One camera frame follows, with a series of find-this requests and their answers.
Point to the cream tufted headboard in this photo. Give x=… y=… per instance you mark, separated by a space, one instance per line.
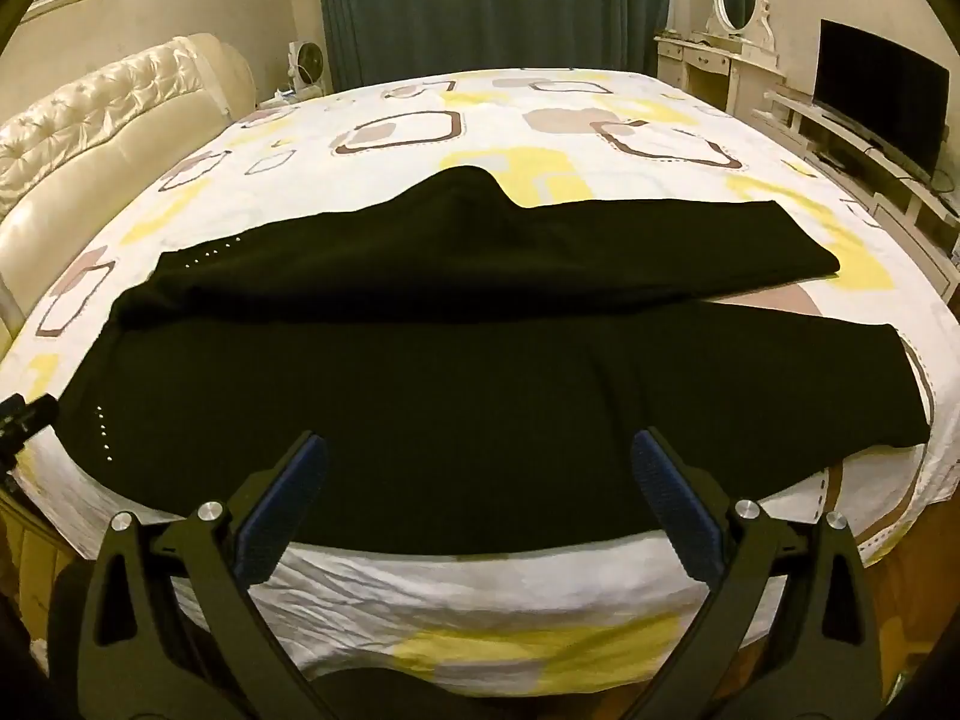
x=112 y=127

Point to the printed white bed sheet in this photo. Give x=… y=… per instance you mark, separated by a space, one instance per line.
x=375 y=165

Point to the padded bed base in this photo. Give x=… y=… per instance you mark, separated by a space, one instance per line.
x=30 y=547

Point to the black pants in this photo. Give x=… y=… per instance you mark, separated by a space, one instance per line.
x=450 y=390

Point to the white dressing table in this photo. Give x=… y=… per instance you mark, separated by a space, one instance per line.
x=712 y=67

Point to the dark teal curtain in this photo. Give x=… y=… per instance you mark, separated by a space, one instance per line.
x=487 y=0

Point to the grey metal pole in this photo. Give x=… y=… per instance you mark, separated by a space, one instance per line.
x=7 y=304

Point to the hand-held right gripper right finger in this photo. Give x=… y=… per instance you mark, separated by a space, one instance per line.
x=675 y=510

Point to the small white fan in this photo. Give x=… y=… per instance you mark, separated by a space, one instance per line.
x=307 y=61

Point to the white television stand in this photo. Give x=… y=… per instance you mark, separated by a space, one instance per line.
x=922 y=210

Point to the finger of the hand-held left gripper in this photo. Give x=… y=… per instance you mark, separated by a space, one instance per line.
x=26 y=420

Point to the black flat screen television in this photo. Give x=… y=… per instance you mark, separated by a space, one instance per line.
x=877 y=90

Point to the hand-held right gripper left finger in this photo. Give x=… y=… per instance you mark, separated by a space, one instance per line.
x=281 y=510

